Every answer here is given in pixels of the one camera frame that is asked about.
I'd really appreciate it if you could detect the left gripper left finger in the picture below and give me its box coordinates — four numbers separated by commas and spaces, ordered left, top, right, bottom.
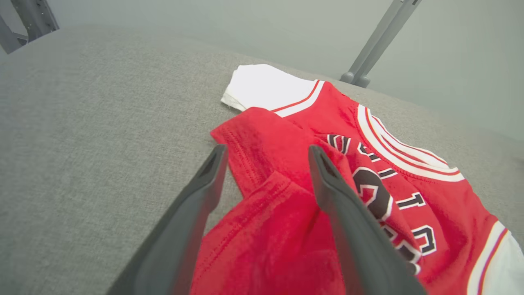
106, 144, 228, 295

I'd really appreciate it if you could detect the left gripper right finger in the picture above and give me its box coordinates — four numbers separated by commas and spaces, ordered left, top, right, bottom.
308, 145, 426, 295

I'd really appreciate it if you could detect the red white basketball jersey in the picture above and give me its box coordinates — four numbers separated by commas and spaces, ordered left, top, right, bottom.
190, 64, 524, 295

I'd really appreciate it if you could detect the grey fabric sofa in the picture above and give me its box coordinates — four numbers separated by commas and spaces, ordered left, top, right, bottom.
0, 25, 524, 295

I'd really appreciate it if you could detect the grey partition post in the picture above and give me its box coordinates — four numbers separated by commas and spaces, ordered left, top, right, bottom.
340, 0, 422, 89

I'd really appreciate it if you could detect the dark grey metal frame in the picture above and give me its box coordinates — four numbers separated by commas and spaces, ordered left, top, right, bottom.
0, 0, 60, 54

